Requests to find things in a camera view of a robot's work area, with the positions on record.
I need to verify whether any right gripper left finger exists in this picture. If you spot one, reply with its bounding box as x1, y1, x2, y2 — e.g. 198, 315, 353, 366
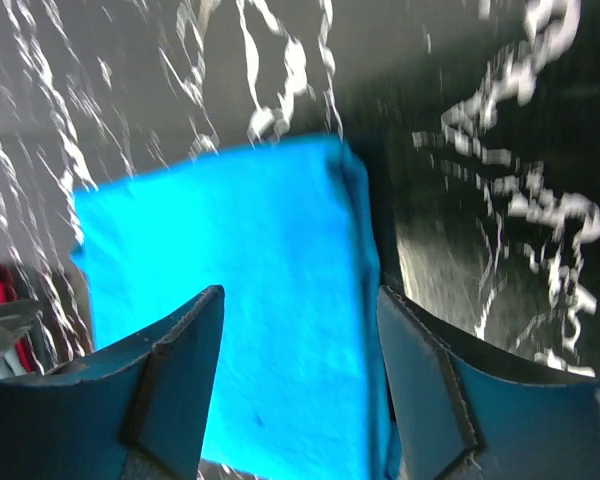
0, 285, 225, 479

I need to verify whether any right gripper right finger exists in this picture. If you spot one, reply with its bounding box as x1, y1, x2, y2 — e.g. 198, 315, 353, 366
377, 286, 600, 479

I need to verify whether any blue t shirt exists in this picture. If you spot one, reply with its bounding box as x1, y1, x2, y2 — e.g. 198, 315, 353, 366
73, 135, 400, 479

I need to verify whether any dark red t shirt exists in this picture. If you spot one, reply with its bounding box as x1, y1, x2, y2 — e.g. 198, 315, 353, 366
0, 264, 42, 379

